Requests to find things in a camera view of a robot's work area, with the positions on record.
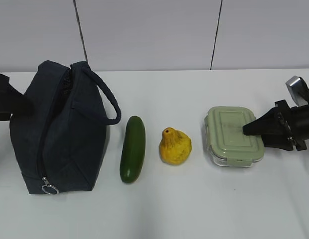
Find glass container with green lid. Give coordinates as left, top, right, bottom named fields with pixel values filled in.
left=204, top=106, right=265, bottom=168

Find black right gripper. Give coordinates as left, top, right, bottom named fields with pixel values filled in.
left=243, top=100, right=309, bottom=151

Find yellow pear-shaped gourd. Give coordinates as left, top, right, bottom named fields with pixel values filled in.
left=159, top=127, right=192, bottom=166

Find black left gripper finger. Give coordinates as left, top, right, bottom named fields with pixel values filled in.
left=0, top=73, right=34, bottom=121

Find silver zipper pull ring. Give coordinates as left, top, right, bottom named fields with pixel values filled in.
left=41, top=176, right=59, bottom=195

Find green cucumber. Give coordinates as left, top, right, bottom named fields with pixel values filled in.
left=120, top=116, right=146, bottom=184

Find dark navy fabric lunch bag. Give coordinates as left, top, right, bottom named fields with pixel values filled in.
left=9, top=60, right=121, bottom=195

